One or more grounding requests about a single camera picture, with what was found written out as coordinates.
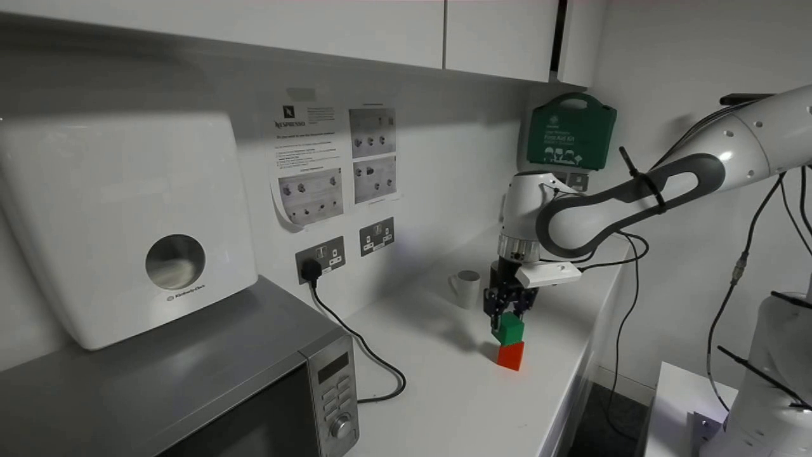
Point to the green first aid kit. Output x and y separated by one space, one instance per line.
571 130

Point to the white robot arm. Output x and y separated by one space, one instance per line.
744 143

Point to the white paper towel dispenser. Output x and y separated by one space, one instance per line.
103 219

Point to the small photo wall poster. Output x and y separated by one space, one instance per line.
372 130
374 178

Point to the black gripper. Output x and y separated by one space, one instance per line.
509 282

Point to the wall power socket with plug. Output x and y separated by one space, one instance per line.
331 252

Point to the white upper wall cabinets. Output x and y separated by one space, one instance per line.
338 27

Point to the grey microwave oven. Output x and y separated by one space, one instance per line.
169 390

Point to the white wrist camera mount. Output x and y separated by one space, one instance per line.
548 275

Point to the white robot stand table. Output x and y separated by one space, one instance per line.
676 408

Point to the orange block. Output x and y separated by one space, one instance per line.
511 356

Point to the green block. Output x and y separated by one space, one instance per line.
509 332

